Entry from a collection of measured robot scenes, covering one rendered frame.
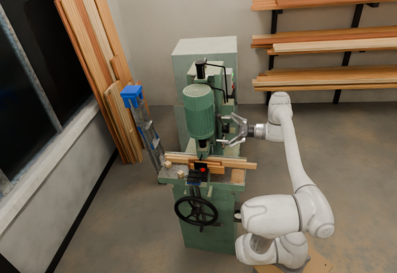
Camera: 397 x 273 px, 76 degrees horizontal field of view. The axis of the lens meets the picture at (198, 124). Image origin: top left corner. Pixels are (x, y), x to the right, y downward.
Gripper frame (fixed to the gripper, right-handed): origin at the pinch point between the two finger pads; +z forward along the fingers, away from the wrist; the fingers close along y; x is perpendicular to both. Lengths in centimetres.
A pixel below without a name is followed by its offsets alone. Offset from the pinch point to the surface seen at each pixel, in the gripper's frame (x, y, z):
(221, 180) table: -26.1, -31.1, -0.6
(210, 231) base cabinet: -65, -74, 10
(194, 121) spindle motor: 0.5, 3.6, 15.3
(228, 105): -20.0, 18.9, -1.9
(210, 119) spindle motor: -2.3, 6.0, 6.5
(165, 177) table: -25, -33, 39
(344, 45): -157, 126, -114
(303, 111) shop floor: -251, 66, -89
